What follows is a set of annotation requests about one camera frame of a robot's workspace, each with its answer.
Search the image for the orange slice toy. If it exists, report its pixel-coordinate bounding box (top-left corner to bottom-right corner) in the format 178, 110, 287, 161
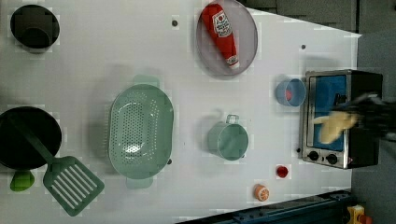
254, 185, 270, 202

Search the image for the small red toy in cup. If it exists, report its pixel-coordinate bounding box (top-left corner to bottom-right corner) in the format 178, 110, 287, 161
286, 91, 292, 101

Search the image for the mint green colander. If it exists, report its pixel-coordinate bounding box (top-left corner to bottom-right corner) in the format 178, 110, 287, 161
108, 75, 174, 189

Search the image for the black frying pan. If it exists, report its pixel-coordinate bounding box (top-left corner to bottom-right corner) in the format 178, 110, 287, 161
0, 106, 62, 170

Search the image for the toaster oven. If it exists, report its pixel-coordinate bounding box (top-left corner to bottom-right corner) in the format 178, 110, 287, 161
300, 70, 383, 169

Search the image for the blue cup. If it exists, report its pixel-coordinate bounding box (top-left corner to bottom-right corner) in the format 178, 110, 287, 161
275, 78, 306, 107

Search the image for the red plush ketchup bottle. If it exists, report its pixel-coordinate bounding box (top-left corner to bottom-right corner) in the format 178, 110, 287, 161
201, 4, 239, 69

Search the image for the mint green cup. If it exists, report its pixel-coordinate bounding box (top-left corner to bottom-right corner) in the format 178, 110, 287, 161
207, 114, 248, 161

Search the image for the black round pot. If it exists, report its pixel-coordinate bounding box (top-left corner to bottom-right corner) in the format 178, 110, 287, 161
9, 4, 61, 54

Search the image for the yellow red toy object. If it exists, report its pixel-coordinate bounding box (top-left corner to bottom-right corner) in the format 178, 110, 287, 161
347, 204, 373, 224

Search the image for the red toy tomato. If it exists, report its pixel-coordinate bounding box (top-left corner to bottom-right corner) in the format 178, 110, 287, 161
276, 166, 289, 178

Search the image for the blue metal frame rail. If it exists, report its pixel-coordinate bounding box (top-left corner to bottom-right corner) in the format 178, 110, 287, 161
178, 190, 357, 224

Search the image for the grey round plate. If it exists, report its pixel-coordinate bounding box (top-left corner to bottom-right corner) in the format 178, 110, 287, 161
196, 0, 258, 76

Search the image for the lime green toy piece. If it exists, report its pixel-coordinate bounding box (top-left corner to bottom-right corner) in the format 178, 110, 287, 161
10, 171, 35, 192

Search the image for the green slotted spatula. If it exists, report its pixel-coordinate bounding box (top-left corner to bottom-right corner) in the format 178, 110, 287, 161
9, 115, 105, 217

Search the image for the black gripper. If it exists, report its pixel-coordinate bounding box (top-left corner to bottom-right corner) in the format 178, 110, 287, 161
332, 93, 396, 142

